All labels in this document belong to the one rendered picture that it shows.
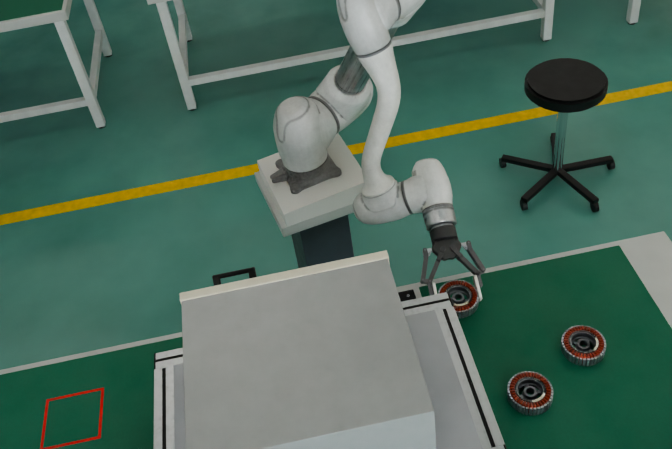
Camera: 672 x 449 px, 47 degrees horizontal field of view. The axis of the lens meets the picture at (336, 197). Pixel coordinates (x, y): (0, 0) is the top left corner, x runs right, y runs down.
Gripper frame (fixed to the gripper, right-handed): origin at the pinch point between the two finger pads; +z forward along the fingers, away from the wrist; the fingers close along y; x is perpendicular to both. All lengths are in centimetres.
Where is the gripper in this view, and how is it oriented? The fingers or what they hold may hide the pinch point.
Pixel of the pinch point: (457, 297)
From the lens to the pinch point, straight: 218.2
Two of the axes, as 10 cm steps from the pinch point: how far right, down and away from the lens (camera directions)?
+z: 1.7, 9.2, -3.5
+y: -9.9, 1.7, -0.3
